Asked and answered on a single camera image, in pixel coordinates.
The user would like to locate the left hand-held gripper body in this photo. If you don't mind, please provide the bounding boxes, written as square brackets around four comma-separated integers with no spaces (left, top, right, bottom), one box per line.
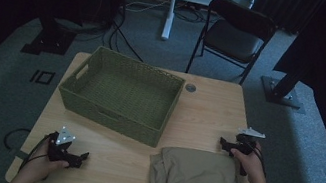
[44,124,88,170]

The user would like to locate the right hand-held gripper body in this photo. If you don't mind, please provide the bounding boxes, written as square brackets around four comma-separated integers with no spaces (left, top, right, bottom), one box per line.
[224,124,268,179]

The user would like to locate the beige pants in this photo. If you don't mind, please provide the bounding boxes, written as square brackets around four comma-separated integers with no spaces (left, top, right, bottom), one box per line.
[145,141,251,183]

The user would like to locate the green woven basket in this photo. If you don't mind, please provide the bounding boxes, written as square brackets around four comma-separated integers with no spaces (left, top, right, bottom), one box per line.
[51,39,190,151]

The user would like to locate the person's right hand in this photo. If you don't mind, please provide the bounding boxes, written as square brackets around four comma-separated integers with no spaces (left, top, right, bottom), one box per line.
[224,137,273,183]

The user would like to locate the person's left hand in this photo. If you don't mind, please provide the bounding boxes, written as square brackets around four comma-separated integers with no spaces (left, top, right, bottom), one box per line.
[20,140,74,183]

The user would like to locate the grey tape strip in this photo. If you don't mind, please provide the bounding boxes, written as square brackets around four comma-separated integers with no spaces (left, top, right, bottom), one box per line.
[8,147,32,162]

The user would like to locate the grey round table grommet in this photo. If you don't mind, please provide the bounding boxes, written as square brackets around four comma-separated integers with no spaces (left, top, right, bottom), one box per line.
[183,81,198,94]

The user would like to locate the black slanted stand with plate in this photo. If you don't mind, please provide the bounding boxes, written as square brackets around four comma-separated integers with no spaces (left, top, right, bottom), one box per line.
[256,38,317,114]

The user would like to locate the black folding chair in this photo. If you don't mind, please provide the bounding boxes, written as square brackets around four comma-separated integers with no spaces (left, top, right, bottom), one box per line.
[184,0,282,90]

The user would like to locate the black stand with square base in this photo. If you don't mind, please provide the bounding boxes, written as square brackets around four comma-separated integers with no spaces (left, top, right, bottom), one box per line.
[20,11,80,62]

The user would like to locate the black looped floor cable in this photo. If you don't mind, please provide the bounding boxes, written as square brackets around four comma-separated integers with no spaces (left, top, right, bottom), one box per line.
[1,124,32,154]

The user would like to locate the black floor cable bundle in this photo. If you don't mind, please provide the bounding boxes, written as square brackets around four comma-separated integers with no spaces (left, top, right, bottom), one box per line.
[98,7,154,65]

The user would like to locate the white desk frame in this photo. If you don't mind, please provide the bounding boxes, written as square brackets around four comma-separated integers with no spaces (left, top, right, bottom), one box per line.
[160,0,260,56]

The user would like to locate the white floor cable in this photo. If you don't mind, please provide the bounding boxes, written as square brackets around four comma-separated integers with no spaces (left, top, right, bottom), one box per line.
[124,0,172,18]

